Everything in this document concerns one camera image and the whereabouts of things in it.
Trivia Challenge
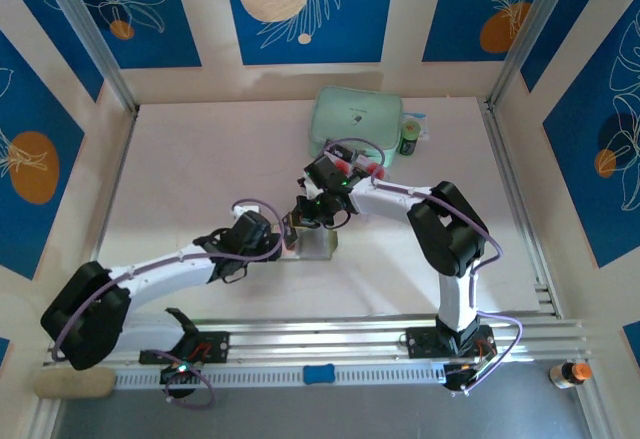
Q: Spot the green card holder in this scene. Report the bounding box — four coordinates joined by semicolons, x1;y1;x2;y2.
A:
293;227;338;262

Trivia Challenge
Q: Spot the clear acrylic card stand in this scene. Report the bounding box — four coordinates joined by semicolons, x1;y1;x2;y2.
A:
324;139;389;183

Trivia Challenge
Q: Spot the mint green medicine bag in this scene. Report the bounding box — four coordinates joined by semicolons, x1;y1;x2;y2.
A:
308;86;404;160

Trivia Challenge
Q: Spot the green supplement bottle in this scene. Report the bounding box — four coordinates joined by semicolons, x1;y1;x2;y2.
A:
396;119;423;156

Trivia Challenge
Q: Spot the white blue surgical dressing packet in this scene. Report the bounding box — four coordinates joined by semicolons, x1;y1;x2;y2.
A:
401;111;431;141

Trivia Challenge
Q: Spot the blue bone-shaped clip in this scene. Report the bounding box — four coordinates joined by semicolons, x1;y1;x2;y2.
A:
302;365;335;385

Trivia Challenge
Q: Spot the beige oblong pad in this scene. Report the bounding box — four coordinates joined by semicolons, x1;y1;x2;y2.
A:
33;367;117;400

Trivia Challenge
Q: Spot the small bottle orange cap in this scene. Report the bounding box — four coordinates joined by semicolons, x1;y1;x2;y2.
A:
549;361;594;389

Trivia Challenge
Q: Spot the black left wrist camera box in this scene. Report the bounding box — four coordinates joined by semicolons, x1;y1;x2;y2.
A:
230;211;275;248

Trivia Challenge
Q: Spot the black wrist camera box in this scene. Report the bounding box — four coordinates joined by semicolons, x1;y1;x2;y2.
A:
304;151;361;193
230;211;275;248

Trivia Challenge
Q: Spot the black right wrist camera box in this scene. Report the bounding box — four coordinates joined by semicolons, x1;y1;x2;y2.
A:
304;151;361;193

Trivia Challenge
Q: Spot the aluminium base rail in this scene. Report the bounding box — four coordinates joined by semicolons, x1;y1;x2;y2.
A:
44;314;594;366

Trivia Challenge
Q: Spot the white slotted cable duct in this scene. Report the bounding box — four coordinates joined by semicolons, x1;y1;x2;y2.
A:
114;362;451;388

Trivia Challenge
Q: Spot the purple cable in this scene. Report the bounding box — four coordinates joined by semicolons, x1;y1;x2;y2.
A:
322;137;504;280
448;311;525;396
52;200;284;363
163;350;217;409

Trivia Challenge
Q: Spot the aluminium side rail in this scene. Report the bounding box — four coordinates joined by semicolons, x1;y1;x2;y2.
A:
478;98;562;318
79;108;139;310

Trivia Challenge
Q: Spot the aluminium frame post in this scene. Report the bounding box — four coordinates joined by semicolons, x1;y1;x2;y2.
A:
487;0;575;110
37;0;140;113

